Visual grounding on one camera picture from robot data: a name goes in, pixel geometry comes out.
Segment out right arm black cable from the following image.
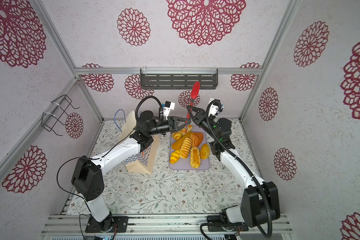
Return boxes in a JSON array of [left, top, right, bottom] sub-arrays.
[[199, 100, 273, 240]]

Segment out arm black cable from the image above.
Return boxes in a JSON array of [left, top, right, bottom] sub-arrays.
[[199, 100, 273, 240], [56, 95, 163, 240]]

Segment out small yellow striped bun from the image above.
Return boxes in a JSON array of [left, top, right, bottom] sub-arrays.
[[170, 150, 180, 164]]

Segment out round golden bun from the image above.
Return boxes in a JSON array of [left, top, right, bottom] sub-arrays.
[[200, 144, 211, 160]]

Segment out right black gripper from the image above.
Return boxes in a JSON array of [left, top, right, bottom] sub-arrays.
[[188, 107, 220, 146]]

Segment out lavender tray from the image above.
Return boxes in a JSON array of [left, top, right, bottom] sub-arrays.
[[169, 126, 211, 171]]

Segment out aluminium front rail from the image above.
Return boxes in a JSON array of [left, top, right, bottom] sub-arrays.
[[40, 213, 294, 236]]

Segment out blue checkered paper bag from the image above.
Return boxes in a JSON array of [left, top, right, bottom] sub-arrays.
[[113, 109, 161, 175]]

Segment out grey wall shelf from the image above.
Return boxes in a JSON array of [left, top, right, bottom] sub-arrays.
[[140, 69, 219, 90]]

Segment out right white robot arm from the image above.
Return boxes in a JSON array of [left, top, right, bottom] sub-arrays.
[[187, 100, 281, 236]]

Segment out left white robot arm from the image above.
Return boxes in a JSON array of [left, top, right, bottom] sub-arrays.
[[72, 111, 191, 232]]

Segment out red kitchen tongs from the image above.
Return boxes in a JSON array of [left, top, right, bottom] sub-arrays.
[[190, 81, 201, 106]]

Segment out oval topped bread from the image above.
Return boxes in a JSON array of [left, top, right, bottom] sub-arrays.
[[190, 147, 201, 169]]

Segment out black wire wall rack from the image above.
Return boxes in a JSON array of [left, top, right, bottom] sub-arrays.
[[41, 94, 79, 137]]

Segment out small round striped bun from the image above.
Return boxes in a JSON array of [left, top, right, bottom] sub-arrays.
[[172, 132, 182, 140]]

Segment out twisted light bread roll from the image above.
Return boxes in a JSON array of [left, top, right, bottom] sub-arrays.
[[180, 125, 193, 136]]

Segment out brown croissant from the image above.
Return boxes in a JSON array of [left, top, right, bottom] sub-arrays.
[[191, 132, 204, 148]]

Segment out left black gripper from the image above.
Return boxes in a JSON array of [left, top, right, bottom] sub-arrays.
[[148, 116, 191, 137]]

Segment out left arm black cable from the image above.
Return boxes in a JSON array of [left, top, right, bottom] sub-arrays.
[[56, 95, 163, 240]]

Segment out striped swirl bread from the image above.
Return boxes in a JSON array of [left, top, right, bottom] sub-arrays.
[[179, 138, 192, 159]]

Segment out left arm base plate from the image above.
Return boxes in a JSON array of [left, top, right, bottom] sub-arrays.
[[85, 217, 129, 233]]

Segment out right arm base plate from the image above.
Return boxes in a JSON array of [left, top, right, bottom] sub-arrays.
[[207, 215, 249, 232]]

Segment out long orange bread loaf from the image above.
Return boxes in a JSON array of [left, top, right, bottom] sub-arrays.
[[172, 132, 192, 151]]

